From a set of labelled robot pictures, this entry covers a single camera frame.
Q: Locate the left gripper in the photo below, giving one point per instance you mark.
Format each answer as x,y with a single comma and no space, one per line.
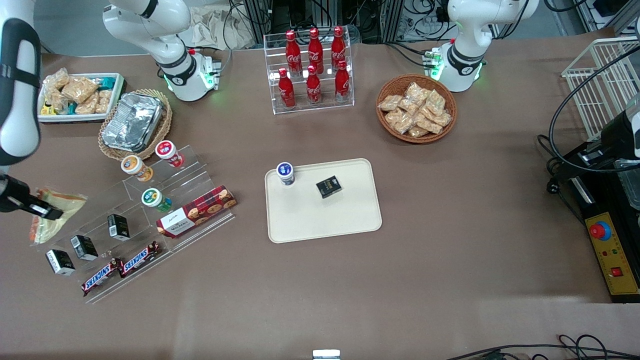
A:
612,136

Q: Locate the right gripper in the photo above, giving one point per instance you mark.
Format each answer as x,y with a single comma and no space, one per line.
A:
14,194

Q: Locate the triangle sandwich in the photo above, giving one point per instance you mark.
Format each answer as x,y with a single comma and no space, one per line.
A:
62,212

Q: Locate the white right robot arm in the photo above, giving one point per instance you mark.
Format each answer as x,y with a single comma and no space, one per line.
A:
165,45

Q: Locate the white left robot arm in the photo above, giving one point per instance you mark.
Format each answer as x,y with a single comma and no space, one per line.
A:
467,55

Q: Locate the beige plastic tray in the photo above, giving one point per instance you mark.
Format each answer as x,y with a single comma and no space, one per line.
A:
325,210

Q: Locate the small black white box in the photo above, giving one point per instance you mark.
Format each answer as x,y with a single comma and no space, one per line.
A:
84,247
118,226
60,262

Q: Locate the red emergency stop button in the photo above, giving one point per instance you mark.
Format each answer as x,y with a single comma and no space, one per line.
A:
600,230

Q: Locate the Snickers bar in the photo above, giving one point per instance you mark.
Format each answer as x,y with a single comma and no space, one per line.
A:
140,259
100,277

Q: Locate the clear acrylic tiered stand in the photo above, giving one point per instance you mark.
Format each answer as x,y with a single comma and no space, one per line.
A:
140,235

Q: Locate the orange lid cup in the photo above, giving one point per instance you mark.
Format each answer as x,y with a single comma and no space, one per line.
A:
134,166

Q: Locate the yellow snack packet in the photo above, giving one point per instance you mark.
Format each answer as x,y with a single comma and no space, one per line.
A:
48,109

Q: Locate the black yellow control box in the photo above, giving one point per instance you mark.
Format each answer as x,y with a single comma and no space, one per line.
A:
612,260

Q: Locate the green lid cup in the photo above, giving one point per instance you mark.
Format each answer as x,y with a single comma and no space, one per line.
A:
154,198

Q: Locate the clear bag of crackers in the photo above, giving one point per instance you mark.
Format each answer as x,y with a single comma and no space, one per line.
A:
56,80
79,89
104,101
88,105
56,100

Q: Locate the foil container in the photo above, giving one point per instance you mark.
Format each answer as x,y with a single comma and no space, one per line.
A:
132,122

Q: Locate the red lid cup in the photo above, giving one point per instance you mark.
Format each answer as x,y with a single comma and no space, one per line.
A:
168,151

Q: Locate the white plastic bin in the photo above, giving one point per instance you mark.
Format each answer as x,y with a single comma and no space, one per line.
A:
117,92

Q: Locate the oval wicker basket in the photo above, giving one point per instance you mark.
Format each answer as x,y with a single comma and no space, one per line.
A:
162,135

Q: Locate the teal snack packet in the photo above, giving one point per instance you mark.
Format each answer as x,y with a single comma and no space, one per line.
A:
106,81

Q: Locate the clear packet of biscuits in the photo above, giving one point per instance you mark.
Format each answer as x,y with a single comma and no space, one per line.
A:
418,132
400,121
429,124
443,119
409,106
418,92
389,103
436,101

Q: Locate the red tartan shortbread box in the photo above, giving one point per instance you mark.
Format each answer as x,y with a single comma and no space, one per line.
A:
197,211

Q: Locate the round wicker basket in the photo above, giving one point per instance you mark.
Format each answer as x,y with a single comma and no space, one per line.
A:
390,130

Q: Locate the blue lid cup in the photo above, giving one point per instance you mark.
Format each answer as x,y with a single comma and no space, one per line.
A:
285,172

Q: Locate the beige crumpled cloth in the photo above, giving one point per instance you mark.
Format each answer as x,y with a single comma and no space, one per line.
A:
215,27

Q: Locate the red Coca-Cola bottle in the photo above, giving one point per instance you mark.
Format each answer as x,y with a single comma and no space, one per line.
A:
315,50
293,52
342,84
338,47
286,92
313,89

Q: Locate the small black box gold print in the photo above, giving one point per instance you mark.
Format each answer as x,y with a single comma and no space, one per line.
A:
328,187

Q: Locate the clear acrylic bottle rack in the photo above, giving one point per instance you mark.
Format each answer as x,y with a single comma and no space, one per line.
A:
325,105

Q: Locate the aluminium equipment rack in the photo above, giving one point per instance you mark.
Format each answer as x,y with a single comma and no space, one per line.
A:
320,15

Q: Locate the small white block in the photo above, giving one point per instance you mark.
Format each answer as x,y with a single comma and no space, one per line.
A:
326,355

